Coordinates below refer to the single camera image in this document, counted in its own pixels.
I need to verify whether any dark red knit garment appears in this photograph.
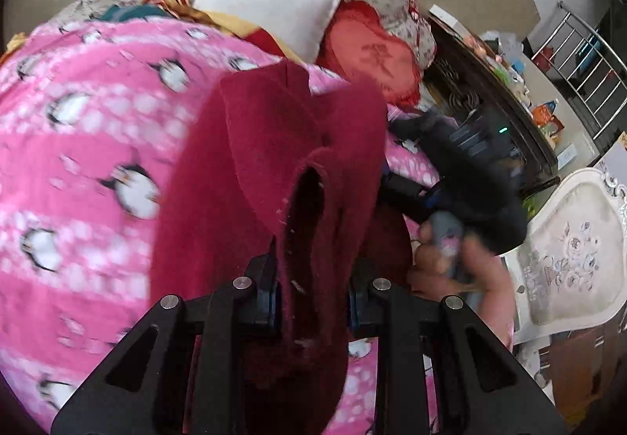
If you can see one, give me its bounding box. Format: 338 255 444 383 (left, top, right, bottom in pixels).
149 60 415 435

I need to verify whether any dark wooden cabinet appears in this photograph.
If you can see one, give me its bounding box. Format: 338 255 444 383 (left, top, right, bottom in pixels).
424 6 562 201

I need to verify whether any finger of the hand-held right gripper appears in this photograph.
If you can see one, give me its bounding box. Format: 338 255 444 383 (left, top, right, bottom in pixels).
381 172 442 220

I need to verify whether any orange yellow cloth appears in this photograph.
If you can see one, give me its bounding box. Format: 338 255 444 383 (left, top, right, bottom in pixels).
147 0 304 63

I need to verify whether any white pillow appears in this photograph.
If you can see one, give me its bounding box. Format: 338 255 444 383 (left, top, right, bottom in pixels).
192 0 344 63

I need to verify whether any red cushion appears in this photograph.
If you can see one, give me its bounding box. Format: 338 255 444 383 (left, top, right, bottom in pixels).
316 0 422 107

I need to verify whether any pink penguin printed blanket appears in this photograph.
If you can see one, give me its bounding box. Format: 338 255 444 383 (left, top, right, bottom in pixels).
0 18 442 435

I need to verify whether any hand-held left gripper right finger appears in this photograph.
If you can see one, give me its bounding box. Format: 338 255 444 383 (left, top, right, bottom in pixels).
345 259 569 435

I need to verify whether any teal cloth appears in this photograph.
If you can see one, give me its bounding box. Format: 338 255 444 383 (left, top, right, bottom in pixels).
95 5 170 22

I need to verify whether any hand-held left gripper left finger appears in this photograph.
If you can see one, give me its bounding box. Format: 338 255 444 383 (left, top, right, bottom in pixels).
51 254 282 435

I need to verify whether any person's right hand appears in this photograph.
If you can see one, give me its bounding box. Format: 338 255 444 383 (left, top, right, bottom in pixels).
409 224 513 313

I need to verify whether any metal rack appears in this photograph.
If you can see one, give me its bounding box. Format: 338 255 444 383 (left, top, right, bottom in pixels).
531 1 627 142

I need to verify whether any white ornate chair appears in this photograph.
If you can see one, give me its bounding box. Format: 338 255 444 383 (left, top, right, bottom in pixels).
504 156 627 343

